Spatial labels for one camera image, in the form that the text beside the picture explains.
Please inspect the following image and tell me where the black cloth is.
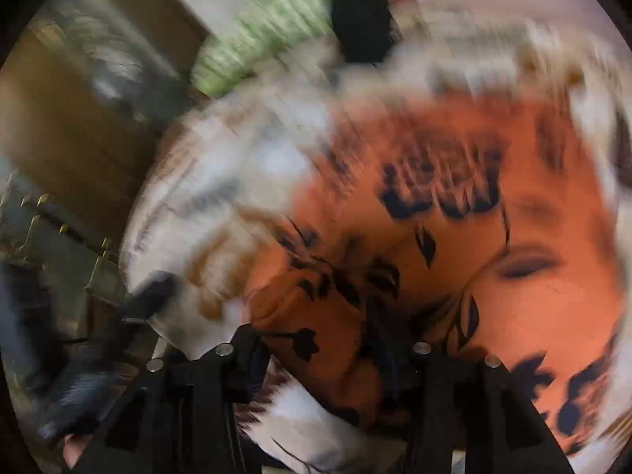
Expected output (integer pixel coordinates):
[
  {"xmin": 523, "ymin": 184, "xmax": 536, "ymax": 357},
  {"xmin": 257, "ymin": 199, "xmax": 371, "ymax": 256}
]
[{"xmin": 331, "ymin": 0, "xmax": 396, "ymax": 65}]

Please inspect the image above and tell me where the person's left hand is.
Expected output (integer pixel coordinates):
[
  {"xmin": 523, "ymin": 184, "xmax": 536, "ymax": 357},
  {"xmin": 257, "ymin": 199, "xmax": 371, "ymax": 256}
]
[{"xmin": 63, "ymin": 433, "xmax": 94, "ymax": 470}]

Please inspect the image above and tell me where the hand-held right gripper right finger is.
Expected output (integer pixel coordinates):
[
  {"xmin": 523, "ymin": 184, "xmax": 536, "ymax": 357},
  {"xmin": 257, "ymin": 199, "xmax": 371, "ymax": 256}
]
[{"xmin": 395, "ymin": 340, "xmax": 576, "ymax": 474}]

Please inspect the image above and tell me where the orange floral blouse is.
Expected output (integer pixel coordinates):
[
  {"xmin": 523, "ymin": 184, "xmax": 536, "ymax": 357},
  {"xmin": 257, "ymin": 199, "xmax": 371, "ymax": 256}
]
[{"xmin": 247, "ymin": 94, "xmax": 625, "ymax": 455}]

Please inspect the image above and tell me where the wooden door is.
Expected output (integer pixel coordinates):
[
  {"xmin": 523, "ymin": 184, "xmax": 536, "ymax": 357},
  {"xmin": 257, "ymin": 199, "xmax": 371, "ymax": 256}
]
[{"xmin": 0, "ymin": 0, "xmax": 208, "ymax": 248}]

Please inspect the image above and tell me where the green patterned pillow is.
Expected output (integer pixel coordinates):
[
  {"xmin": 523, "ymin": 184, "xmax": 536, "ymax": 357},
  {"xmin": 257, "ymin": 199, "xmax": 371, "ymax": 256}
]
[{"xmin": 190, "ymin": 0, "xmax": 341, "ymax": 97}]

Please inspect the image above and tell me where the leaf printed blanket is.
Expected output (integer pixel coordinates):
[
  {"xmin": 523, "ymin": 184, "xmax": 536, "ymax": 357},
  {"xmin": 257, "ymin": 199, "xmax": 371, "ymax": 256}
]
[{"xmin": 118, "ymin": 10, "xmax": 632, "ymax": 474}]

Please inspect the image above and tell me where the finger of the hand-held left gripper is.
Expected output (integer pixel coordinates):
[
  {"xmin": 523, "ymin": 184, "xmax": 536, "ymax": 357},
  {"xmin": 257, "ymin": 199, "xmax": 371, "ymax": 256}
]
[{"xmin": 121, "ymin": 274, "xmax": 176, "ymax": 324}]

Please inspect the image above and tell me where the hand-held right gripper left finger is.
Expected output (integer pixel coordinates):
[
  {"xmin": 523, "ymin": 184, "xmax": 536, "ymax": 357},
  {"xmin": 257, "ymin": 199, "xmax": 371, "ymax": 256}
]
[{"xmin": 74, "ymin": 325, "xmax": 271, "ymax": 474}]

